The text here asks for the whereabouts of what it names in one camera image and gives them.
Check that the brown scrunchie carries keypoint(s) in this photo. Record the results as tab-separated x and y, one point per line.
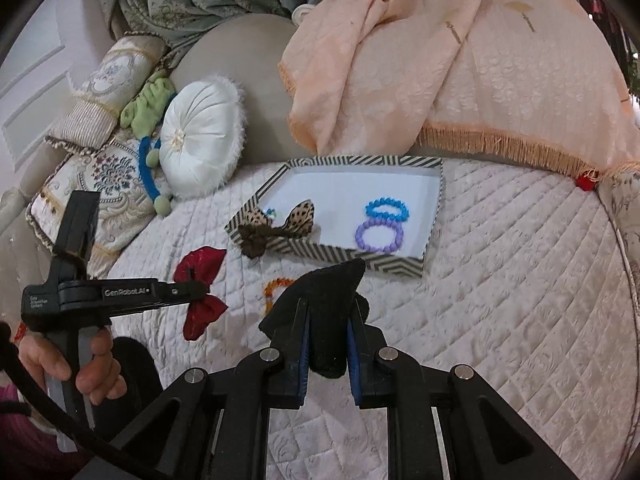
255	241

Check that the green and blue plush toy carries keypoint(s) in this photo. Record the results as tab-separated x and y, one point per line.
150	105

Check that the floral embroidered pillow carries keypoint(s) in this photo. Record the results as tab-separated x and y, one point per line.
120	180

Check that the large leopard print bow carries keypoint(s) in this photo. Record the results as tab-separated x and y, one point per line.
300	217

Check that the black velvet bow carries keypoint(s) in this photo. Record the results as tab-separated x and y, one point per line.
325	300

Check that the striped cardboard tray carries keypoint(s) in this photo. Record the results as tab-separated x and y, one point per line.
340	195

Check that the hanging dark clothes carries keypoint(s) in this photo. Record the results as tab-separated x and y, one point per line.
610	0

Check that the small leopard print bow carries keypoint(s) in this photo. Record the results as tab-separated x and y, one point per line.
253	217

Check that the peach fringed blanket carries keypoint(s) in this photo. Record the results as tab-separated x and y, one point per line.
400	60

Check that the small red object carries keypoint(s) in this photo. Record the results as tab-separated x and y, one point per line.
585	181

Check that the person's left hand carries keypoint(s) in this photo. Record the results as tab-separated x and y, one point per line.
100	375

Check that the beige upholstered headboard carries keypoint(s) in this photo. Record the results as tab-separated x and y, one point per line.
260	85

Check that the cream floral fabric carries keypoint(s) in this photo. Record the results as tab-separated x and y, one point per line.
625	210

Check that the striped cream pillow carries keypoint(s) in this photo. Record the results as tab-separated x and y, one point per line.
100	90

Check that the red velvet bow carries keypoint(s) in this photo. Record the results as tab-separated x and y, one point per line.
200	265

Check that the cream quilted bedspread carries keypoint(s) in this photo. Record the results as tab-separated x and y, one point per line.
500	310

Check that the person's pink garment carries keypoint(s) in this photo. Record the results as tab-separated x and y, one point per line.
20	435

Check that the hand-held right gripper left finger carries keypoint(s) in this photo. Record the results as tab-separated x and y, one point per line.
300	360

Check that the round white satin cushion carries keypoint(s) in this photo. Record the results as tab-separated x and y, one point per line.
200	130

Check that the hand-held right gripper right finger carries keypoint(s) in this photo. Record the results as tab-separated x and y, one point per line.
354	365

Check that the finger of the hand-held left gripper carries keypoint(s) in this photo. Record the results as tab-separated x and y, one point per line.
180	292

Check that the small white object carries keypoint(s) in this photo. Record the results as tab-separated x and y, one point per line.
301	13

